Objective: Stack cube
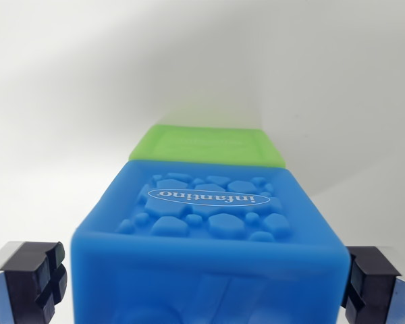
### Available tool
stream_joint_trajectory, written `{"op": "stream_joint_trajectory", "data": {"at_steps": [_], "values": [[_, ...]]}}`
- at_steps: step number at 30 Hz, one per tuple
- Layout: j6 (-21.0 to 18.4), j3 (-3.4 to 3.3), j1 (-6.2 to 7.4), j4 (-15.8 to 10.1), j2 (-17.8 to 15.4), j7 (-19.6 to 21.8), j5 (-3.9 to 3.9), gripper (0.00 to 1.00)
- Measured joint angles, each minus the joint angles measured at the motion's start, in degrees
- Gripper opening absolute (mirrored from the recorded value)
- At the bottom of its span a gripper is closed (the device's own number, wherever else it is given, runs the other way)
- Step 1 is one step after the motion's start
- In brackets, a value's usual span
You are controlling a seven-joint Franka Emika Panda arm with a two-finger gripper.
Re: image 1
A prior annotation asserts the blue embossed rubber cube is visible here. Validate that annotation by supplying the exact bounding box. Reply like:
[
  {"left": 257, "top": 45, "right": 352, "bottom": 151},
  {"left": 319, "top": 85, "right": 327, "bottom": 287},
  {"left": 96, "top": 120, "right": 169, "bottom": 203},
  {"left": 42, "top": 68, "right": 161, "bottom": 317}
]
[{"left": 70, "top": 159, "right": 352, "bottom": 324}]

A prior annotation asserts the green embossed rubber cube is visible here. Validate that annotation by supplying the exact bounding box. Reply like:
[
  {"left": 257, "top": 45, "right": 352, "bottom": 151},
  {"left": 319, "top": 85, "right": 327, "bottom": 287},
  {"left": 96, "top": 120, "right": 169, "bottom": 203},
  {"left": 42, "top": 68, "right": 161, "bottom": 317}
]
[{"left": 128, "top": 124, "right": 287, "bottom": 168}]

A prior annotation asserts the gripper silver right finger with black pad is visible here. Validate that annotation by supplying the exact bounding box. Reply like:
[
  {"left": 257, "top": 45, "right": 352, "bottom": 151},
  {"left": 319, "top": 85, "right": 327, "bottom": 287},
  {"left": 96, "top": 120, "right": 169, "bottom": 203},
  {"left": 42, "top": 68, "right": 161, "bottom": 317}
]
[{"left": 340, "top": 246, "right": 405, "bottom": 324}]

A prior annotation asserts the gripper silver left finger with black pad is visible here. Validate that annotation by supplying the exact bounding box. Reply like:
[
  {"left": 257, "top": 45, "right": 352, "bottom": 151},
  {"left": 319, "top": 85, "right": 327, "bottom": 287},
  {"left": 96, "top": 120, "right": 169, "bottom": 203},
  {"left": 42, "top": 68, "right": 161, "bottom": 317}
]
[{"left": 0, "top": 240, "right": 68, "bottom": 324}]

